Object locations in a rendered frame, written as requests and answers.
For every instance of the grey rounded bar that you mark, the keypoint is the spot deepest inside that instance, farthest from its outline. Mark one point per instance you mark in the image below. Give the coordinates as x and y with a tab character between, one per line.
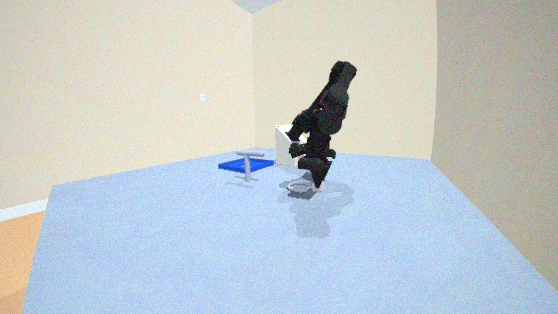
247	154

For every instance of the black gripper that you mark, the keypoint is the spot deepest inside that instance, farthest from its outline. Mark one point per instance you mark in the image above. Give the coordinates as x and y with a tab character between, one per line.
317	162

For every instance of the blue tray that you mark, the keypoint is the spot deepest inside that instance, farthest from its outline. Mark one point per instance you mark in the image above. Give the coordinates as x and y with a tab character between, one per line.
255	164

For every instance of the grey metal ring with small tab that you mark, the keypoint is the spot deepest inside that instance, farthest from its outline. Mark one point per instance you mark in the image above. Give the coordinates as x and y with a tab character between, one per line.
306	188

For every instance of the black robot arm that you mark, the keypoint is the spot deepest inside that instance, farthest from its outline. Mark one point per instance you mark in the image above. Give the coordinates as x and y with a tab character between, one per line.
333	100

